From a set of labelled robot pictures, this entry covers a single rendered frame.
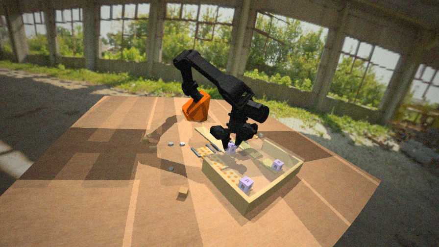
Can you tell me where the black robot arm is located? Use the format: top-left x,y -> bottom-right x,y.
173,49 -> 269,141

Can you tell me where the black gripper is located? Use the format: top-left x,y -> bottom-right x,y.
210,112 -> 248,149

